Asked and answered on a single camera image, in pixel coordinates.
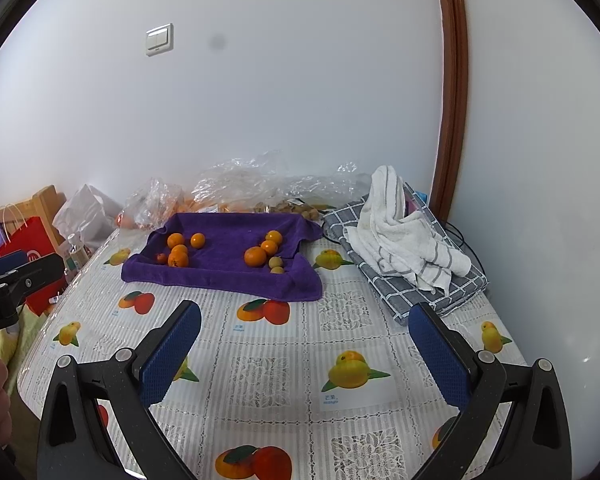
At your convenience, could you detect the green cloth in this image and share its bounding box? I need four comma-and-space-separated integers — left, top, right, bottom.
0, 305, 46, 401

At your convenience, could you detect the red paper bag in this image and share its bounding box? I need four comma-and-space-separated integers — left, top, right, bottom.
0, 204, 66, 317

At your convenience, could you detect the clear bag of tan fruits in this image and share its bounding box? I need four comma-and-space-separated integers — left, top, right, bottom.
252, 199, 338, 222

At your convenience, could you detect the small blue object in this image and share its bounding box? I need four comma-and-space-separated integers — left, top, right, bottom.
405, 185, 428, 211

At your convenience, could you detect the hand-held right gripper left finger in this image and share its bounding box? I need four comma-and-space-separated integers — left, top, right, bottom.
36, 300, 202, 480

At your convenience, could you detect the white striped towel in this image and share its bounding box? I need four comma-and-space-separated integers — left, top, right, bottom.
342, 165, 472, 297

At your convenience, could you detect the fruit print lace tablecloth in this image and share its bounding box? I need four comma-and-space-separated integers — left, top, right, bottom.
17, 227, 528, 480

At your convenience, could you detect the clear plastic bottle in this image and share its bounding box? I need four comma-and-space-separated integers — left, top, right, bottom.
62, 234, 88, 271

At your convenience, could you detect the white light switch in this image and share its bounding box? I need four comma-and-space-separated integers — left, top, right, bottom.
145, 22, 175, 58

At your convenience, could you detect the wooden chair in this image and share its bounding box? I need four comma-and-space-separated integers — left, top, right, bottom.
0, 185, 66, 241

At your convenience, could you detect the black cable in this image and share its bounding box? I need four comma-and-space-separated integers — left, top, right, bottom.
442, 220, 486, 271

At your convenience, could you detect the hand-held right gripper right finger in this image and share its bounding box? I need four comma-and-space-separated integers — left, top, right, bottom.
408, 302, 573, 480

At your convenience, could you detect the white plastic bag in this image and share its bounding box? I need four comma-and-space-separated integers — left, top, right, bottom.
52, 184, 123, 251

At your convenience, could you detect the crumpled clear plastic bag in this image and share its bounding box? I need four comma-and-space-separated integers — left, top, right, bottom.
192, 150, 373, 211

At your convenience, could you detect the grey checked cloth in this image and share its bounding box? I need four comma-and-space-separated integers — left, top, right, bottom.
321, 182, 490, 318

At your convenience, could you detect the brown wooden door frame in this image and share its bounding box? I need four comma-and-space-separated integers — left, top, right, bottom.
432, 0, 470, 223

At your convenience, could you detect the purple towel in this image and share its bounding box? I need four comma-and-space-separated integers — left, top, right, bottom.
121, 212, 325, 303

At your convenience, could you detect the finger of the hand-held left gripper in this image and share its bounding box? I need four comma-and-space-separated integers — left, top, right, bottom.
0, 254, 65, 301
0, 252, 31, 278

